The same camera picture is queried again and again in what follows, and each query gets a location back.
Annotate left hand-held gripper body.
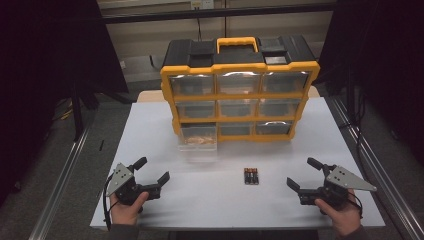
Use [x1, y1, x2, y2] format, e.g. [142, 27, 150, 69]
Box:
[105, 162, 164, 206]

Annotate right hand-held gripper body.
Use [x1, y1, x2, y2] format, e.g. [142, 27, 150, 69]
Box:
[298, 165, 378, 210]

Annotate pack of black copper batteries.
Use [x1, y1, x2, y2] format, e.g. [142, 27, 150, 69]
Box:
[243, 167, 260, 186]

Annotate clear plastic organizer drawer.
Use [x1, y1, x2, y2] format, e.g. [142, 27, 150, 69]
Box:
[177, 123, 220, 162]

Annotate yellow black drawer organizer cabinet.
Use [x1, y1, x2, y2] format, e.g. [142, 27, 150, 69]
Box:
[159, 34, 321, 143]

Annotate person's left hand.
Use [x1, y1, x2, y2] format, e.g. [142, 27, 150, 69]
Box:
[109, 191, 150, 226]

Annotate person's right hand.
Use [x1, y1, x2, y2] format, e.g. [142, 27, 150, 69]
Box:
[314, 188, 363, 237]

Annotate copper-coloured drawer contents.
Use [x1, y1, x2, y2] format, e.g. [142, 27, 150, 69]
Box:
[184, 134, 217, 146]

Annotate black metal stand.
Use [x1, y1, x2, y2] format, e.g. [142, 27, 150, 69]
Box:
[69, 78, 101, 143]

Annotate set of clear drawers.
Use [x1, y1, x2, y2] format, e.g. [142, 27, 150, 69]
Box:
[168, 71, 310, 137]

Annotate black curtain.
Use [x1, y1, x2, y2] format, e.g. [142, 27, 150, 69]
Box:
[0, 0, 130, 204]
[314, 0, 424, 168]

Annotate black horizontal bar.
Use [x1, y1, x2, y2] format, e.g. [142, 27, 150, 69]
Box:
[99, 2, 338, 25]

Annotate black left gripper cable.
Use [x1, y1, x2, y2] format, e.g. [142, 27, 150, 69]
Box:
[102, 173, 116, 232]

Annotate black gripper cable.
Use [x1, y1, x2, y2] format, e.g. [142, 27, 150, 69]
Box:
[102, 173, 116, 232]
[348, 192, 365, 219]

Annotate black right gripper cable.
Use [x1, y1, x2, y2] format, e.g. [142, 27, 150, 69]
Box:
[348, 192, 365, 219]

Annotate aluminium floor rail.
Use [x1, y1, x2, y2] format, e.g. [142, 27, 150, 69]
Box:
[28, 125, 92, 240]
[327, 95, 424, 240]

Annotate black floor cable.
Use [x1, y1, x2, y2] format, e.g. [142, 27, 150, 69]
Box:
[339, 89, 369, 158]

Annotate yellow floor cable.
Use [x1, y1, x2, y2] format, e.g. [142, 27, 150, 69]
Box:
[51, 99, 74, 122]

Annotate white wall socket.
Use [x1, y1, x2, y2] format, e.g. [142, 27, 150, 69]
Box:
[190, 0, 215, 10]

